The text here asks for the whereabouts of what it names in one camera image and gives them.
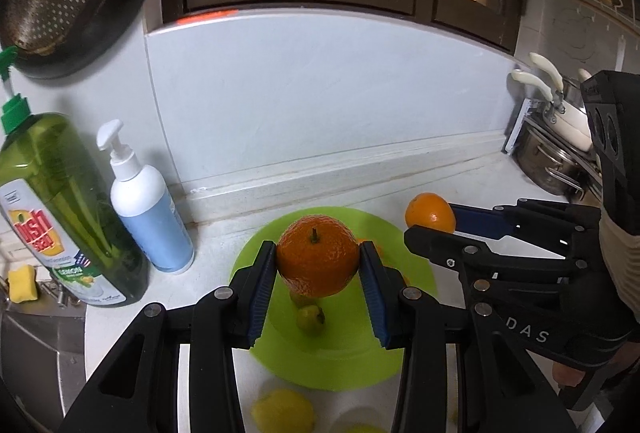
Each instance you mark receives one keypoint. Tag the white blue pump bottle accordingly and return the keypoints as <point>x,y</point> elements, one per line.
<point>150,218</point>

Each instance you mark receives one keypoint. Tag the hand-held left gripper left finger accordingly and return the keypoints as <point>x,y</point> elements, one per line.
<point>260,293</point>

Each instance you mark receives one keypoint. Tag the orange tangerine with stem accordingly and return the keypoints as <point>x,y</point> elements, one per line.
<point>317,255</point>

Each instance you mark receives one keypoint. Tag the yellow lemon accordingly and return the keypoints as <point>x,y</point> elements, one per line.
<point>282,409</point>

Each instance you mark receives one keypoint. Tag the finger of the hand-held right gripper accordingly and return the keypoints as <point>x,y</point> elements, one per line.
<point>480,220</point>
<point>440,249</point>

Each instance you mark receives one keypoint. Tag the green plate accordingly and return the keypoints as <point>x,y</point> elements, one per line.
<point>345,353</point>

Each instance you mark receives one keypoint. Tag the steel pot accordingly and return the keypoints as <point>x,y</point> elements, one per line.
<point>550,163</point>

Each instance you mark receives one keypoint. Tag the green tangerine with stem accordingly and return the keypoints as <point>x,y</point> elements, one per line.
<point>310,319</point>

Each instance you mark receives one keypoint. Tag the green dish soap bottle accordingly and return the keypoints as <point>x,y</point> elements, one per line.
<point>60,213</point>

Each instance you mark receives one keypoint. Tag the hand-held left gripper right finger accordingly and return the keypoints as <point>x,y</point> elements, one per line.
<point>374,295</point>

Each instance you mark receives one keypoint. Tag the yellow sponge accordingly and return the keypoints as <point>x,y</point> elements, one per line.
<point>22,284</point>

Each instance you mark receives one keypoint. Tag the person's right hand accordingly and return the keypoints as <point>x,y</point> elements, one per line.
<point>567,374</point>

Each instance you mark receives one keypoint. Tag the large orange tangerine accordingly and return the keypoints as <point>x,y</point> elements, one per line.
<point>430,212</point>

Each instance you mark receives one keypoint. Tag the person's right forearm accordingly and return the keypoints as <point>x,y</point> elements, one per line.
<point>622,263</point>

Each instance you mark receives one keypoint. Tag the steel double sink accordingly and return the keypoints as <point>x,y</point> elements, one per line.
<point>35,353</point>

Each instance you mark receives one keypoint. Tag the white pan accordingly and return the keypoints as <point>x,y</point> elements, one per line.
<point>565,125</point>

